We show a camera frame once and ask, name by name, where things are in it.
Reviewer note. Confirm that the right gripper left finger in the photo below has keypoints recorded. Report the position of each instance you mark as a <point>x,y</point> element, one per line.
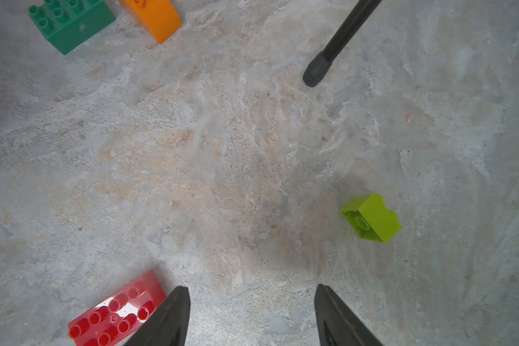
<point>168,324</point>

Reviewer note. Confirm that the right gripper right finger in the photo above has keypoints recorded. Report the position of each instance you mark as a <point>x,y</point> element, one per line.
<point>337,324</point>

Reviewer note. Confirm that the lime lego brick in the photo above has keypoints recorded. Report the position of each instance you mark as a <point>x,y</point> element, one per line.
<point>371,219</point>

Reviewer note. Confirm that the red lego brick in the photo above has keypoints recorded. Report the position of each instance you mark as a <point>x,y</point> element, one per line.
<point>119,315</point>

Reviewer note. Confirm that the orange curved lego brick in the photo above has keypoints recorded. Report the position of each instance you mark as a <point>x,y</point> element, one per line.
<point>158,17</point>

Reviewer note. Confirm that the green lego brick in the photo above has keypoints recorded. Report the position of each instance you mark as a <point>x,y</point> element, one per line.
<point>66,24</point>

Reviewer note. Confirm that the black music stand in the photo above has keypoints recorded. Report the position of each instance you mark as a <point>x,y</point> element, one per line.
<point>319,66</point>

